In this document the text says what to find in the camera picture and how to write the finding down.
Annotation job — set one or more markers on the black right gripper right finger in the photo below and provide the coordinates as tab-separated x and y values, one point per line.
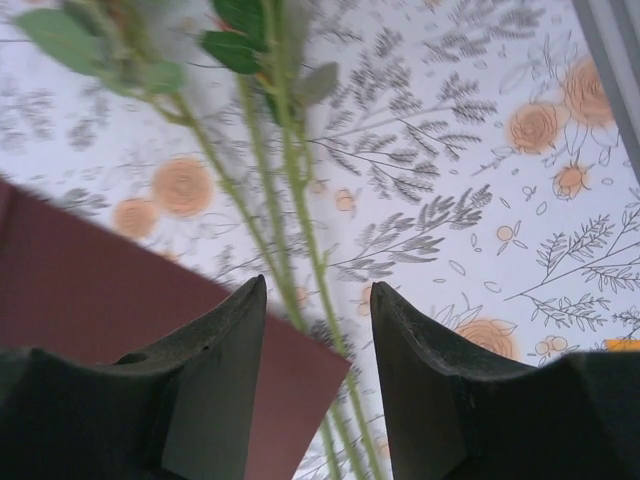
500	420

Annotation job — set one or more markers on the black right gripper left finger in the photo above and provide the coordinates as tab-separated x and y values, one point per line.
100	410

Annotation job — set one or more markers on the dark red wrapping paper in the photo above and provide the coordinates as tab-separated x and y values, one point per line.
100	280

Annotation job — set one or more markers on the fake coral rose stem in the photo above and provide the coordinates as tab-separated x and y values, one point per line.
265	200

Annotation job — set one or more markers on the fake pink rose stem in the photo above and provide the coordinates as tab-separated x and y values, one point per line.
215	165

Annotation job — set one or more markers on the fake peach rose stem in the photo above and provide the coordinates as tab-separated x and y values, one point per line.
300	190

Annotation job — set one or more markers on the floral print tablecloth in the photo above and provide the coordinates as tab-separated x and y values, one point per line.
450	150

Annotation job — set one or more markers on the aluminium side rail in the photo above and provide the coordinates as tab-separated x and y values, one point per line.
615	50

